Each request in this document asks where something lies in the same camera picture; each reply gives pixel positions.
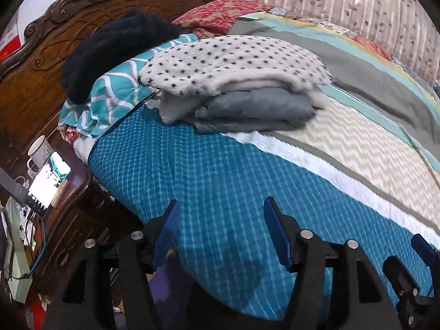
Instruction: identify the black fuzzy garment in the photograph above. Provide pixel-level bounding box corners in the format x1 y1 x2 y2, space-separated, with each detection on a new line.
61 8 180 105

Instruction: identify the blue cable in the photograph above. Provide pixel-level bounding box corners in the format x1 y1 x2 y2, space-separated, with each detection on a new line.
13 214 47 279

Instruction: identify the white ceramic mug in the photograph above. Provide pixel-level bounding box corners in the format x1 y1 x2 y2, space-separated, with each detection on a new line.
26 135 54 179

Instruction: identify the striped patchwork bed quilt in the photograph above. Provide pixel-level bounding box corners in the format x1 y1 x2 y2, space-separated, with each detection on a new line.
88 13 439 320

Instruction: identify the teal white patterned pillow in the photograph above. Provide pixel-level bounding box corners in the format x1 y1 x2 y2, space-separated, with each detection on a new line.
58 34 198 138

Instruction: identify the pale green box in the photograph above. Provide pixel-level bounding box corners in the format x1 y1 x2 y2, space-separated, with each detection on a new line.
5 197 32 304

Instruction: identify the grey folded puffer jacket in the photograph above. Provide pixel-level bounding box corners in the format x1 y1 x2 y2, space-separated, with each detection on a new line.
186 88 321 134

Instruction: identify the red floral pillow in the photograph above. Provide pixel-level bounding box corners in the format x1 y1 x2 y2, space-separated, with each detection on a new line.
172 0 273 40

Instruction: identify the wooden bedside table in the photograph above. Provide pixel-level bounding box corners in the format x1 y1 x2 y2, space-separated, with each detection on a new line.
0 130 139 303

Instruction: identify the smartphone with lit screen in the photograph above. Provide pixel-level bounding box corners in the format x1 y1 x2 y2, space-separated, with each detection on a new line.
27 151 72 218

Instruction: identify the white fleece patterned sweater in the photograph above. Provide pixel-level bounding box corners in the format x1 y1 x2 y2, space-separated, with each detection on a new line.
138 35 333 124

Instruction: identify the floral beige curtain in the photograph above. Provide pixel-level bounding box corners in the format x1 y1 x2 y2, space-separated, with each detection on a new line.
248 0 439 84

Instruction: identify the carved wooden headboard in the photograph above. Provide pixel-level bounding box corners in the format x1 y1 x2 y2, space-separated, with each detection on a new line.
1 0 212 177

